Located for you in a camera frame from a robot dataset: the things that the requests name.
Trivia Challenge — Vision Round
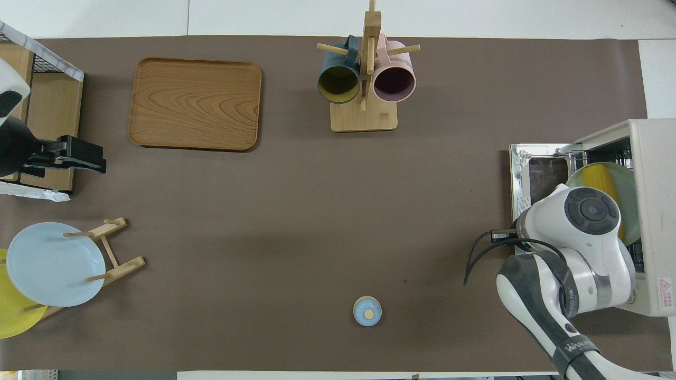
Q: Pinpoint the wooden plate rack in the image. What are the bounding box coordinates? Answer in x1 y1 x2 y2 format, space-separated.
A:
21 217 146 320

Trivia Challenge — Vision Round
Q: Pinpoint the brown table mat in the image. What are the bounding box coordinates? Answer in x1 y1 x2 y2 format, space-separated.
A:
0 36 674 373

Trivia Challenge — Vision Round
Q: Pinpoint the yellow corn cob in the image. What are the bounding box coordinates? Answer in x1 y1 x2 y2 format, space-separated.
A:
581 164 625 241

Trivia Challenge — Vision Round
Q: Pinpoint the dark teal mug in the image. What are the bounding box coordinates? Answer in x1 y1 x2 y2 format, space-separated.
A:
317 35 361 105

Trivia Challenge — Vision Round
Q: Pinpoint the light blue plate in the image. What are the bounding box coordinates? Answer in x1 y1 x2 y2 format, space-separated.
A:
6 222 106 308

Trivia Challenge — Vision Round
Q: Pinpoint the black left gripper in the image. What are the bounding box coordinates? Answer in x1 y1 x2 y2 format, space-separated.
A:
0 116 107 177

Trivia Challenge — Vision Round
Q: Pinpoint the wooden serving tray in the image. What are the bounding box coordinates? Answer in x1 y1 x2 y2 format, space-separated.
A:
128 58 262 152

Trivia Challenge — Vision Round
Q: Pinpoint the wooden mug rack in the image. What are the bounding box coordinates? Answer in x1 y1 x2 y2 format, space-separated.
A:
317 0 421 132

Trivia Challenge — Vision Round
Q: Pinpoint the yellow plate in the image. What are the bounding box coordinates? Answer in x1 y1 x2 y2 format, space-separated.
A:
0 249 48 339

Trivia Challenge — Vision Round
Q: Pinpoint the wire and wood shelf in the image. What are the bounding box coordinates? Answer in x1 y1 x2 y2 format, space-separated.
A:
0 32 84 193

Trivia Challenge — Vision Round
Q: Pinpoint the toaster oven glass door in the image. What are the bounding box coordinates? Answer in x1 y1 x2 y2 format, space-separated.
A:
510 144 581 225

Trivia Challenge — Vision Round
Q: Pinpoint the small blue call bell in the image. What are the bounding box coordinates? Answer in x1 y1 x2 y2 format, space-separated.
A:
353 296 382 327

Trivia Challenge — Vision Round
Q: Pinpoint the pink mug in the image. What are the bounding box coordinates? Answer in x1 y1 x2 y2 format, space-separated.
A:
372 33 417 103

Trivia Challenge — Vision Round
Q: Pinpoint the wooden side shelf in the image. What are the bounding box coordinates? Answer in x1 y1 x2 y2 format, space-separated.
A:
0 21 85 203

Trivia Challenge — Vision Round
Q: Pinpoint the mint green plate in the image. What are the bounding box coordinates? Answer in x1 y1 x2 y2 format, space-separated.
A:
565 162 641 246

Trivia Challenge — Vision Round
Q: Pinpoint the beige toaster oven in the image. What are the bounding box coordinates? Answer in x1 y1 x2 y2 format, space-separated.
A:
573 119 676 317

